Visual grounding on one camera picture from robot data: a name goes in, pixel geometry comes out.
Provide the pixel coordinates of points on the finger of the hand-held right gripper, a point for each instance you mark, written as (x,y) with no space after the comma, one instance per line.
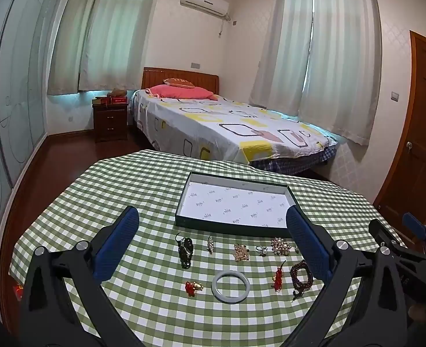
(413,226)
(381,233)

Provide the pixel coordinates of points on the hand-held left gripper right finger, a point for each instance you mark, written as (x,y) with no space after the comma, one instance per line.
(308,249)

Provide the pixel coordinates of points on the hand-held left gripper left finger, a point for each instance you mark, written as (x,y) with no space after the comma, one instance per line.
(115,249)

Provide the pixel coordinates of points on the round pearl gold brooch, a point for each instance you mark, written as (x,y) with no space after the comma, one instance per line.
(281,246)

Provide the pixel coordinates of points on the red tassel charm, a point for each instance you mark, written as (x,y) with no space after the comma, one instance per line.
(278,278)

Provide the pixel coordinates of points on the red knot gold charm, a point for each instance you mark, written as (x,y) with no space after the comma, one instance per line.
(190,289)

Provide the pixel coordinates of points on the green shallow cardboard box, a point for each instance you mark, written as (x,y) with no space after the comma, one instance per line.
(234,206)

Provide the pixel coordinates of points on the silver rhinestone brooch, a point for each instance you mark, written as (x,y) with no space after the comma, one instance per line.
(209,245)

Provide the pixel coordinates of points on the pale jade bangle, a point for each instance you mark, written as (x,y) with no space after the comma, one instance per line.
(216,287)

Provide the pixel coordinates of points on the green checked tablecloth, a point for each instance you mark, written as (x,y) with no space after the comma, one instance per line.
(90,195)

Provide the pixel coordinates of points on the blue plaid bed skirt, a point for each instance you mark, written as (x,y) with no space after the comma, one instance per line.
(292,161)

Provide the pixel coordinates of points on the small red object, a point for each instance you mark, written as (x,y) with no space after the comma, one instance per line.
(18,292)

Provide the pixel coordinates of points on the brown wooden door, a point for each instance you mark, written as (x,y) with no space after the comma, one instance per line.
(420,115)

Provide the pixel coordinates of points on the dark wooden nightstand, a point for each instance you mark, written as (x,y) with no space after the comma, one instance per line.
(110,123)

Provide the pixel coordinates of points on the small dark red box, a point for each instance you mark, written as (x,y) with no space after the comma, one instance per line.
(99,101)

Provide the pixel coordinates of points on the red flat box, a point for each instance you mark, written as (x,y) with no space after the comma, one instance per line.
(117,100)

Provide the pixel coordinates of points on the patterned white bed sheet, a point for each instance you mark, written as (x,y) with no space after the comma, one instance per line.
(205,123)

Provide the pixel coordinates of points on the brown plush toy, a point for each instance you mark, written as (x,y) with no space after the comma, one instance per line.
(117,92)

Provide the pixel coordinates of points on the pink pillow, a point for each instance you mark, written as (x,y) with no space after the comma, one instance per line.
(180,92)

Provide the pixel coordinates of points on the wooden bed headboard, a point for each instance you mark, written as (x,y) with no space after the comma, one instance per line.
(151,77)

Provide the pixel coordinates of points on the wide white curtain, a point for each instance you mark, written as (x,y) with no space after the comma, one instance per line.
(122,32)
(343,61)

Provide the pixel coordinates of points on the orange cushion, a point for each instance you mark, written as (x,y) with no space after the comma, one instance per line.
(178,82)

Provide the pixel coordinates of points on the frosted glass wardrobe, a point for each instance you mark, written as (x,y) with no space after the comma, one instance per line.
(10,97)

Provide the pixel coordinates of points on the narrow white curtain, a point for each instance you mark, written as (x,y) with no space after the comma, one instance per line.
(72,36)
(285,43)

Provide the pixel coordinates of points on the white air conditioner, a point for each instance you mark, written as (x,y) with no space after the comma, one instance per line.
(204,1)

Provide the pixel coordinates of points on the wall light switch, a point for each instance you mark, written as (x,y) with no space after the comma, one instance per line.
(394,96)

